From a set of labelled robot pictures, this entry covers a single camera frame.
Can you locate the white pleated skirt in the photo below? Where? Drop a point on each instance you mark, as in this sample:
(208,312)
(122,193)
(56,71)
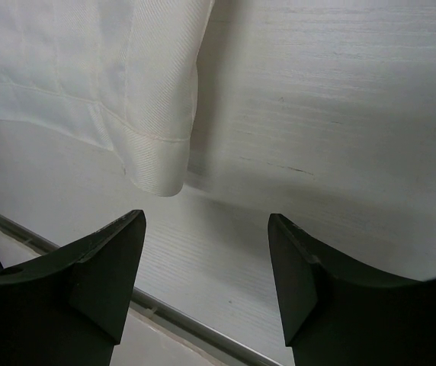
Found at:
(121,75)

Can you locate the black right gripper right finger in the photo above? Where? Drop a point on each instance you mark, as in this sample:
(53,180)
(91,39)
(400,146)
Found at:
(336,310)

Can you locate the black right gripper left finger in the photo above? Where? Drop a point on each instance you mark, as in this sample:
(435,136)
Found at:
(69,307)

